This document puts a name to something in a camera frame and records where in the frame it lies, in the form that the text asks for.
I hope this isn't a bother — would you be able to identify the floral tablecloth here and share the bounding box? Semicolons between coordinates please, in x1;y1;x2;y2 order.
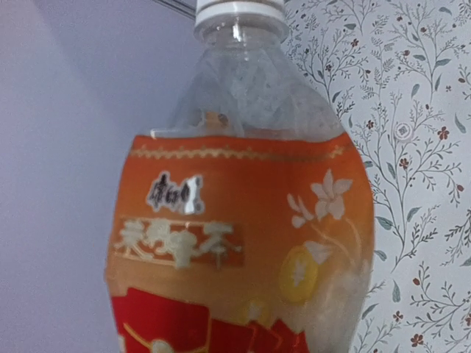
286;1;470;352

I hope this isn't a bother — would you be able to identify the orange bottle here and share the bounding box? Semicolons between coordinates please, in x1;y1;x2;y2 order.
105;1;375;352

